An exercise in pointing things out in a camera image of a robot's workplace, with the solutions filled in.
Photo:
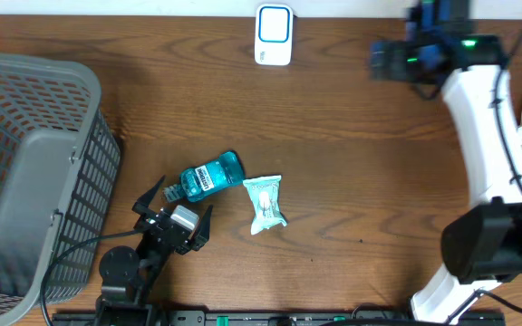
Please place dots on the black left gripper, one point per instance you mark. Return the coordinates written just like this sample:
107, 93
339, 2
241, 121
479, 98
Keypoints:
148, 221

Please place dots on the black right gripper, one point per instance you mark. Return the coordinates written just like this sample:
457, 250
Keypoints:
391, 50

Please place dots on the blue mouthwash bottle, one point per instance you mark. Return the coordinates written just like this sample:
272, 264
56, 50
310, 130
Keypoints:
197, 183

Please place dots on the green wet wipes pack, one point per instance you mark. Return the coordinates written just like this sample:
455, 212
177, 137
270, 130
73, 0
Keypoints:
264, 193

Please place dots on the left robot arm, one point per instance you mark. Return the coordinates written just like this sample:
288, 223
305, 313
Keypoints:
128, 274

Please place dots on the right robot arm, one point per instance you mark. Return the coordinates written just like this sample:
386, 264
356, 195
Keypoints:
482, 249

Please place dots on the white barcode scanner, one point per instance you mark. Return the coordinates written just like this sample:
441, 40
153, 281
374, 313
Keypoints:
273, 35

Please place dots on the grey plastic shopping basket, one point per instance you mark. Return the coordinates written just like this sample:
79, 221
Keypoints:
58, 165

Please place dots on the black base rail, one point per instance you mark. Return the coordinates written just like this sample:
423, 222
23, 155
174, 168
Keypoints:
200, 318

